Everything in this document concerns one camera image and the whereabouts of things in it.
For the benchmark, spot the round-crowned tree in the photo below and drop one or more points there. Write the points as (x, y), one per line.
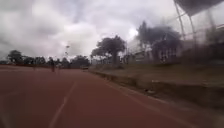
(111, 46)

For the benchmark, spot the floodlight pole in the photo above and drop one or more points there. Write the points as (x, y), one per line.
(67, 53)

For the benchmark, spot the red running track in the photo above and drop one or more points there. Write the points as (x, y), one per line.
(83, 106)

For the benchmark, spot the tall dark tree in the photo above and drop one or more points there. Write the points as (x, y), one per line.
(160, 38)

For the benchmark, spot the person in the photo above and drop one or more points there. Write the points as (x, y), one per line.
(52, 65)

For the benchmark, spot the row of distant trees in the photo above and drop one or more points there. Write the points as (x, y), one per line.
(30, 60)

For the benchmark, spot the grass field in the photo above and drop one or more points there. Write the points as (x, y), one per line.
(16, 66)

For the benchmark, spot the dark roof on posts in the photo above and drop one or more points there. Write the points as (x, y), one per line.
(195, 5)

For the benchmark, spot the grey building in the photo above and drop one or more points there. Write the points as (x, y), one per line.
(213, 46)

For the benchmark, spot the low dark kerb wall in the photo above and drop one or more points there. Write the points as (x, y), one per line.
(186, 93)

